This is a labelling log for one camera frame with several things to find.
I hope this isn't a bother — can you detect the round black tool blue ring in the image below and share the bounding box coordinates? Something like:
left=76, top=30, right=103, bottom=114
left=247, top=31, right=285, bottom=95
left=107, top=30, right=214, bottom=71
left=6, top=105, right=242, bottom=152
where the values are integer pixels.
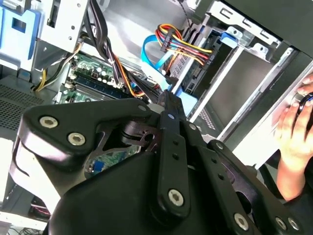
left=292, top=92, right=313, bottom=116

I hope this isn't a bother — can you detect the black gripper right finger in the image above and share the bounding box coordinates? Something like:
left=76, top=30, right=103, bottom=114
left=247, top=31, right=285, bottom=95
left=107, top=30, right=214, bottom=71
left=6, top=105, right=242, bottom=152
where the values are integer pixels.
left=182, top=119, right=306, bottom=235

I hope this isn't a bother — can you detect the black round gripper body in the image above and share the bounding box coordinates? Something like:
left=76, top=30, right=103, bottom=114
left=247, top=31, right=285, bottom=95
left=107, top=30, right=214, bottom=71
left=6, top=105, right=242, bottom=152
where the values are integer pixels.
left=48, top=146, right=237, bottom=235

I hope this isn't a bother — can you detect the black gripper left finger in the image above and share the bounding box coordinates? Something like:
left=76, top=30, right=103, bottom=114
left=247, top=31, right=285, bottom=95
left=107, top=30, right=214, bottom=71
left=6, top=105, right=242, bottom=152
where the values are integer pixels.
left=13, top=90, right=192, bottom=219

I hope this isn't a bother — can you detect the person's hand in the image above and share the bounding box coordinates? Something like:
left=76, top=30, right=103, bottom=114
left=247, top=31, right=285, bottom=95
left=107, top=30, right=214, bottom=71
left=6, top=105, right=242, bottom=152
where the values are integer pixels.
left=276, top=74, right=313, bottom=163

